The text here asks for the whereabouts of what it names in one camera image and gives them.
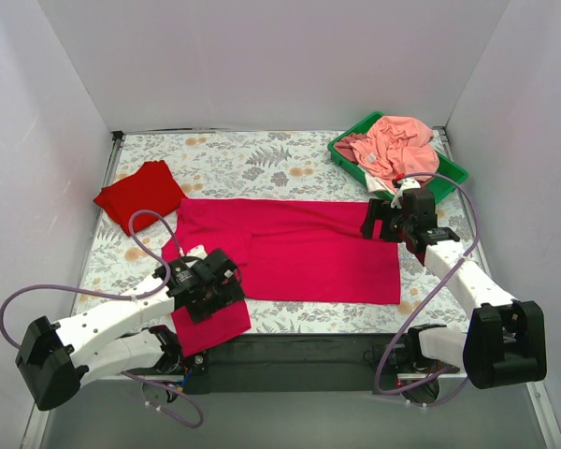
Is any dusty rose t shirt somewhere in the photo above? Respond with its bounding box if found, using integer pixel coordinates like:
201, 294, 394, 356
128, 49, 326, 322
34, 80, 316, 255
333, 133, 371, 165

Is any floral patterned table mat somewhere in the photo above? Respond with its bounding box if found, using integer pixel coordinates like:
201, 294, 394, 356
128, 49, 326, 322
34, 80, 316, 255
72, 131, 468, 334

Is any aluminium front frame rail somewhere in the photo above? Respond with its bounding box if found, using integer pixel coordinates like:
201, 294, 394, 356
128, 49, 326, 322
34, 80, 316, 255
21, 339, 561, 449

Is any folded red t shirt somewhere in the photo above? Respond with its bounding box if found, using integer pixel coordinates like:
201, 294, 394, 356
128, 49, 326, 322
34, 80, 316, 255
93, 160, 186, 237

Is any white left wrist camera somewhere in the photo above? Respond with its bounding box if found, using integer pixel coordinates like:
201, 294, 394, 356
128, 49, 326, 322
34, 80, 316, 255
183, 245, 208, 259

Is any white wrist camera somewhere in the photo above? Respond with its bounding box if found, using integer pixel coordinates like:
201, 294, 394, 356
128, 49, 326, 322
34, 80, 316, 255
183, 245, 208, 259
391, 178, 421, 209

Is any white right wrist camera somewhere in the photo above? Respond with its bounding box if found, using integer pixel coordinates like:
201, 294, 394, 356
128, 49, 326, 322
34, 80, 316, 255
391, 178, 421, 209

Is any magenta t shirt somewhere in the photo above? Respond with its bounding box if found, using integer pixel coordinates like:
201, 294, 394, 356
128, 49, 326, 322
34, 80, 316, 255
161, 197, 402, 357

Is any salmon pink t shirt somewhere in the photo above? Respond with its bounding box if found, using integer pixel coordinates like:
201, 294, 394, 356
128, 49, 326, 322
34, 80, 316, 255
351, 116, 439, 191

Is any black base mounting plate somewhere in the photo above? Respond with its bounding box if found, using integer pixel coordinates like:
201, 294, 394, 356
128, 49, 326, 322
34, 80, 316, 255
144, 332, 462, 397

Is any white garment in bin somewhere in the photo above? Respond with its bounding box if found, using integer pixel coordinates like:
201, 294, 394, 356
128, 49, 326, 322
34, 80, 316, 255
364, 171, 392, 193

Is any green plastic bin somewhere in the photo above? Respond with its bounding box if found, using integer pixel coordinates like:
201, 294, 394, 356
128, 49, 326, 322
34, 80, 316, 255
327, 111, 468, 204

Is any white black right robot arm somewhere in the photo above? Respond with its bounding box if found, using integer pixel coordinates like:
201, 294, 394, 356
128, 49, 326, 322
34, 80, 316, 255
360, 186, 547, 389

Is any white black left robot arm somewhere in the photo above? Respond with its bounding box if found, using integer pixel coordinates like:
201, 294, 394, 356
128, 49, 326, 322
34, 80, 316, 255
15, 246, 244, 411

